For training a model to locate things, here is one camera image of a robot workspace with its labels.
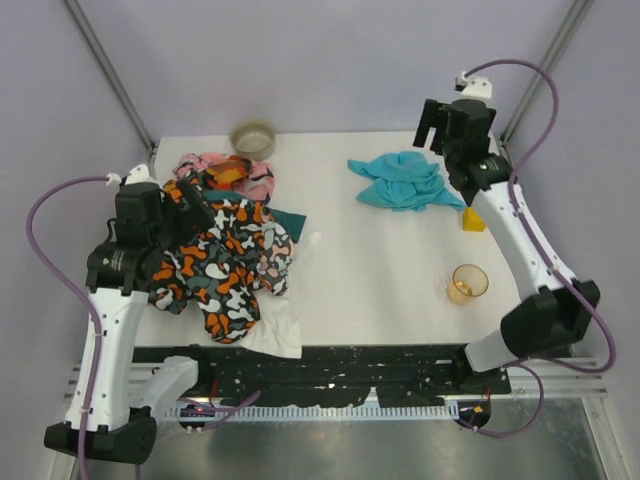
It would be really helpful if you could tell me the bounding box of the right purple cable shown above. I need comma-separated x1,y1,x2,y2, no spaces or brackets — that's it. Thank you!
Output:
457,59,617,439

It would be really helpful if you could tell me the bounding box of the left aluminium frame post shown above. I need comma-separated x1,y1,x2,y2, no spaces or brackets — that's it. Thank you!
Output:
61,0,157,155

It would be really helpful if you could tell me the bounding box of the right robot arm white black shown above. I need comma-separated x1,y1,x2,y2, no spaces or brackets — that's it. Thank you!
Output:
413,98,600,375

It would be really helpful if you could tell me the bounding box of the white slotted cable duct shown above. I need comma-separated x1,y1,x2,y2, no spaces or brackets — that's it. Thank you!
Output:
164,402,461,422

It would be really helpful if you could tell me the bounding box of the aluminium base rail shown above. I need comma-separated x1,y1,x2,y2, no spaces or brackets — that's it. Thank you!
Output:
64,357,609,401

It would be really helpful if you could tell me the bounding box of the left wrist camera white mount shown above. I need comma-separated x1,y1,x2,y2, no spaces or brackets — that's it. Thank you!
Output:
106,164,158,188

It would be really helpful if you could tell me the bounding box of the dark teal cloth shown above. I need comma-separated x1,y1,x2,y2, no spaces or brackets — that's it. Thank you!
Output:
204,190,306,243

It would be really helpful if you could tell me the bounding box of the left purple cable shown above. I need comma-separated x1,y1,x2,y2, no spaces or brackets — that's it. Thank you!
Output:
25,173,261,480

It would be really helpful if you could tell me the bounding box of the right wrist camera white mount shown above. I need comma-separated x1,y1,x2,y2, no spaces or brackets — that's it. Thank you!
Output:
455,71,493,103

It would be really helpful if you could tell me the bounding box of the right aluminium frame post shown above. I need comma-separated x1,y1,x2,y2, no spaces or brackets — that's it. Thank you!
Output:
499,0,594,147

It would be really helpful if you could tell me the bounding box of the red orange camouflage cloth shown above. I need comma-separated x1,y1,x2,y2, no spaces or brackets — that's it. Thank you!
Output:
202,155,252,190

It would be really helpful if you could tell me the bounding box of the pink patterned cloth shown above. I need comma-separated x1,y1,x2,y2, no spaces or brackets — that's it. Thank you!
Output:
173,152,275,203

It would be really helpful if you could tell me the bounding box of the beige ceramic bowl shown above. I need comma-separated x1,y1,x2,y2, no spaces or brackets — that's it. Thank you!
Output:
229,119,276,161

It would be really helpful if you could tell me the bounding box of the white cloth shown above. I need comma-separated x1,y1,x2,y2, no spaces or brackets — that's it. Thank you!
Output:
239,230,322,359

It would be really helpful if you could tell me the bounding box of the yellow cube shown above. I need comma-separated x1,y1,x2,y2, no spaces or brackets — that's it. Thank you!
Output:
462,207,486,233

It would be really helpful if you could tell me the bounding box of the light blue cloth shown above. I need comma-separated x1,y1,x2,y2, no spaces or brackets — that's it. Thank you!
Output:
347,151,466,212

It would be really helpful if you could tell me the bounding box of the aluminium frame post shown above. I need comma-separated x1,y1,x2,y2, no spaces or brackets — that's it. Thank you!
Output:
61,0,157,155
499,0,594,147

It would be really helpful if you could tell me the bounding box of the purple cable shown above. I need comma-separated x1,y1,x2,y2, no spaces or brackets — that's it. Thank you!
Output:
25,173,261,480
457,59,617,439

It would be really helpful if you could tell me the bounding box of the black orange grey camouflage cloth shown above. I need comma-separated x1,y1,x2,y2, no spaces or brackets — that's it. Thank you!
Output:
148,193,296,344

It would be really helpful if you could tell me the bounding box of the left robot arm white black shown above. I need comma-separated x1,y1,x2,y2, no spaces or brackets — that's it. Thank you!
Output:
44,165,207,466

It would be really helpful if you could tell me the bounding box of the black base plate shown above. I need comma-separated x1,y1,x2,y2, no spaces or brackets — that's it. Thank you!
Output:
133,344,514,408

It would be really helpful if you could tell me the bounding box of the orange transparent plastic cup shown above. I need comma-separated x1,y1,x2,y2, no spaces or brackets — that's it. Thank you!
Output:
447,264,489,305

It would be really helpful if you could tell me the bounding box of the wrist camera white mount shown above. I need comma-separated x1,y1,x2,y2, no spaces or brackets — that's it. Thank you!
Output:
106,164,158,188
455,71,493,103

